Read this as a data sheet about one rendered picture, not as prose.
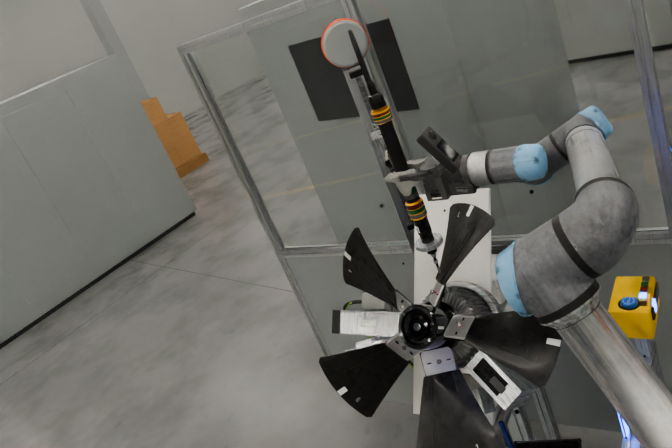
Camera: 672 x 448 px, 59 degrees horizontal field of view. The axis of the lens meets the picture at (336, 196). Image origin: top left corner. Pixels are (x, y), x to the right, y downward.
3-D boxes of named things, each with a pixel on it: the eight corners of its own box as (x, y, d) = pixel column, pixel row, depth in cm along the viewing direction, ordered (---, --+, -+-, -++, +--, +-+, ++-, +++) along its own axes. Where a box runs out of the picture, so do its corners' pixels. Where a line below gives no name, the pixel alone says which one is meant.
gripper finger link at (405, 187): (387, 202, 141) (424, 195, 137) (379, 180, 139) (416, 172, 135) (391, 195, 144) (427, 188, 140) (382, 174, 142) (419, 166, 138)
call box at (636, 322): (622, 304, 174) (615, 275, 170) (661, 305, 168) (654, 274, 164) (614, 342, 162) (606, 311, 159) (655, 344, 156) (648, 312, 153)
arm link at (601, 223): (628, 196, 85) (585, 91, 127) (562, 237, 91) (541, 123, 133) (676, 251, 87) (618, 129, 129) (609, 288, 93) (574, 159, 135)
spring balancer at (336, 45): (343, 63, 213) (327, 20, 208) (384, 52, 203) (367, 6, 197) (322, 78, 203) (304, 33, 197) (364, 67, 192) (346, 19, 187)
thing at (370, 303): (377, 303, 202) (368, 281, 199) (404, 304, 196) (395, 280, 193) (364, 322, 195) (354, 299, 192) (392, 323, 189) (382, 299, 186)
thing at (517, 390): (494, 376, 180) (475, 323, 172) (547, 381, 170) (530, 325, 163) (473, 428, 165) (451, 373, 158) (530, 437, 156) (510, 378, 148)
